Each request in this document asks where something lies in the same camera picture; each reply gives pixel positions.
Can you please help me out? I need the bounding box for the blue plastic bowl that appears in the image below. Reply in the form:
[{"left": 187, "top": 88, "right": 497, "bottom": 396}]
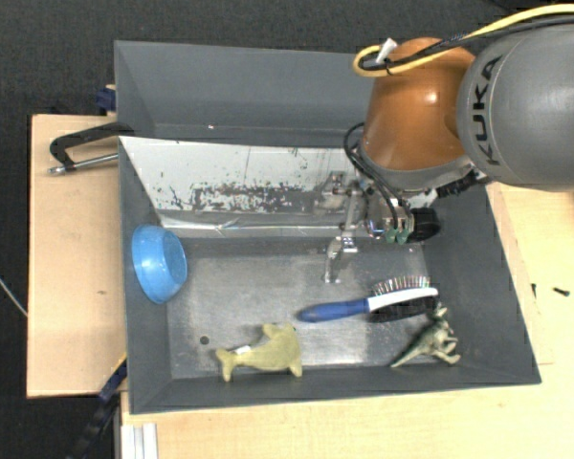
[{"left": 131, "top": 223, "right": 189, "bottom": 305}]

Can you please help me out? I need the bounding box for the green toy dinosaur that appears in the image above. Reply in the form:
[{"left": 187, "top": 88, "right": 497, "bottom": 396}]
[{"left": 389, "top": 301, "right": 462, "bottom": 369}]

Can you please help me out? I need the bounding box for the yellow-green plush dolphin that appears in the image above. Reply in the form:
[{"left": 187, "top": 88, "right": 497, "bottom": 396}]
[{"left": 214, "top": 321, "right": 304, "bottom": 383}]

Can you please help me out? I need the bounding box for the grey metal bin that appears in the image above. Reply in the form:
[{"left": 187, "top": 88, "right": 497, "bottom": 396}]
[{"left": 113, "top": 39, "right": 542, "bottom": 415}]

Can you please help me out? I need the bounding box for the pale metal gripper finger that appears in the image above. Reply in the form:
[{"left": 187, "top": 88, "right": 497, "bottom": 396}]
[
  {"left": 314, "top": 171, "right": 353, "bottom": 215},
  {"left": 323, "top": 235, "right": 361, "bottom": 285}
]

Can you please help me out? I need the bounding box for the black cylinder on white bracket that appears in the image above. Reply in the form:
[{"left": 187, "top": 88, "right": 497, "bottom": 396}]
[{"left": 402, "top": 189, "right": 443, "bottom": 245}]

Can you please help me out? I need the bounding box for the blue and white hairbrush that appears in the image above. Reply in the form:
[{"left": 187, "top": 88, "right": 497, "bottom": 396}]
[{"left": 296, "top": 274, "right": 440, "bottom": 325}]

